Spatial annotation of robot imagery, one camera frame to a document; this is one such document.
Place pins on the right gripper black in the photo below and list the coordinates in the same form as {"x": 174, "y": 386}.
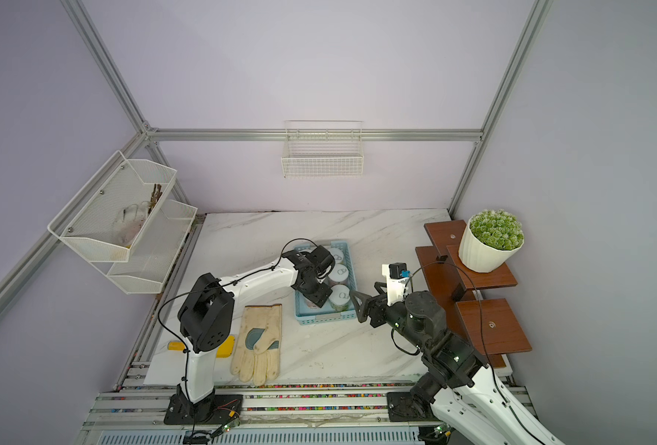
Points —
{"x": 370, "y": 302}

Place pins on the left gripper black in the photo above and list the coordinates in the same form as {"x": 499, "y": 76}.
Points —
{"x": 320, "y": 297}

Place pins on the yellow can pull tab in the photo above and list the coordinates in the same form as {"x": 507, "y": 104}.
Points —
{"x": 337, "y": 254}

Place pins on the green can pull tab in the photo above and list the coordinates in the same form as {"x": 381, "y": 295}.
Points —
{"x": 339, "y": 298}

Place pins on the pink can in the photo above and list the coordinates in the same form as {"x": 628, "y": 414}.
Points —
{"x": 310, "y": 305}

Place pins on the pink can pull tab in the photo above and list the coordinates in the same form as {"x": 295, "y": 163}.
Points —
{"x": 339, "y": 275}

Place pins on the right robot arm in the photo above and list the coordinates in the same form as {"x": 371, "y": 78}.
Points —
{"x": 459, "y": 390}

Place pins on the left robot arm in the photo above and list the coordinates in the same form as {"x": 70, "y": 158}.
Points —
{"x": 216, "y": 307}

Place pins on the beige work glove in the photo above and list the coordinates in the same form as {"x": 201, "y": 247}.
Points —
{"x": 256, "y": 359}

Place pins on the yellow plastic scoop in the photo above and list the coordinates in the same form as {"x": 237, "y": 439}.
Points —
{"x": 224, "y": 350}

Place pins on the brown wooden tiered shelf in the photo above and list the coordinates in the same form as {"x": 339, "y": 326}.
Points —
{"x": 490, "y": 325}

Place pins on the white potted green plant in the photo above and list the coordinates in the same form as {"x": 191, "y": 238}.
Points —
{"x": 490, "y": 238}

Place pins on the white mesh lower bin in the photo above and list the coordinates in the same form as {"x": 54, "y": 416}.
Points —
{"x": 150, "y": 263}

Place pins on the white mesh bin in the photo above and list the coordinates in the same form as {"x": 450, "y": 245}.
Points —
{"x": 150, "y": 263}
{"x": 85, "y": 223}

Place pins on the clear bag in bin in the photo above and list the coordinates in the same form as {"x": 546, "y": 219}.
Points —
{"x": 129, "y": 222}

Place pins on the white mesh upper bin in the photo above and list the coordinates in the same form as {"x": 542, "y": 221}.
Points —
{"x": 85, "y": 223}

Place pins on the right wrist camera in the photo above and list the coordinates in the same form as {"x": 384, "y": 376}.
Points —
{"x": 397, "y": 277}

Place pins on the white wire wall basket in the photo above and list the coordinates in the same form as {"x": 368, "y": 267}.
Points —
{"x": 323, "y": 149}

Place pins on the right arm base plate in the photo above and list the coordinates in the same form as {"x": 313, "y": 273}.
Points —
{"x": 405, "y": 407}

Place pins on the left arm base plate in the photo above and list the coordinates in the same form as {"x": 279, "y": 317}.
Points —
{"x": 215, "y": 409}

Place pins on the aluminium frame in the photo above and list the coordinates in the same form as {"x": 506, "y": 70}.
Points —
{"x": 150, "y": 139}

